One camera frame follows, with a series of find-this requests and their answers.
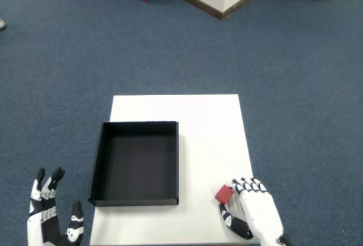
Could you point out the black open cardboard box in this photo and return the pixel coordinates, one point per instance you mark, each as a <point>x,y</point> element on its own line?
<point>139,166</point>

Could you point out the beige shoe tip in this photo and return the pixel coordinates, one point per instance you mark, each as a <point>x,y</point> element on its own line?
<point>2,24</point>

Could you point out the small red cube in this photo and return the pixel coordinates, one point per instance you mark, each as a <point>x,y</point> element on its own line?
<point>223,194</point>

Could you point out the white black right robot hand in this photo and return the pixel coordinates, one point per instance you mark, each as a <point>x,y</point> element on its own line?
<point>261,212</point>

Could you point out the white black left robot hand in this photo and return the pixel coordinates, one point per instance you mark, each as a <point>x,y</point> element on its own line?
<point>68,237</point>

